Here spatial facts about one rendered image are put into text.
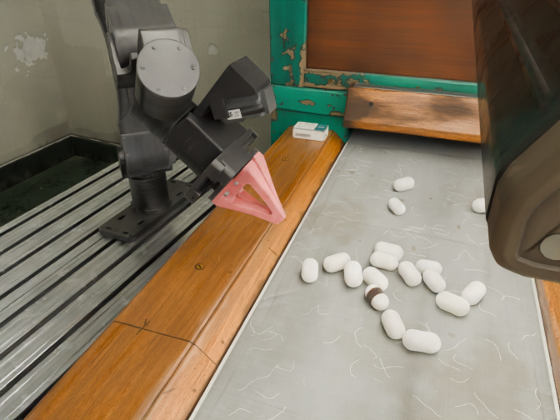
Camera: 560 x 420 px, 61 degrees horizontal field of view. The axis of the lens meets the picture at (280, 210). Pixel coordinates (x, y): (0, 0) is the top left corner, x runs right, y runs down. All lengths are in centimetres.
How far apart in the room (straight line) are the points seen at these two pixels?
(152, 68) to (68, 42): 223
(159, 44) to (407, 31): 52
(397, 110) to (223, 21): 134
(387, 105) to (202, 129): 44
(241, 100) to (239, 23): 158
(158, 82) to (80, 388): 27
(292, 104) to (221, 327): 56
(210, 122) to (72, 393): 29
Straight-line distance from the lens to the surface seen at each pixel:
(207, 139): 49
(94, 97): 268
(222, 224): 63
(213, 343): 48
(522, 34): 18
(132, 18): 57
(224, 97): 48
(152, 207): 83
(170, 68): 46
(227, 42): 210
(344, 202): 73
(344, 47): 91
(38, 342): 66
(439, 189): 80
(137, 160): 77
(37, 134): 277
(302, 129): 88
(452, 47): 89
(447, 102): 86
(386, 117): 86
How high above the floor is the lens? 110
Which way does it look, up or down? 31 degrees down
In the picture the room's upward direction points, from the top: straight up
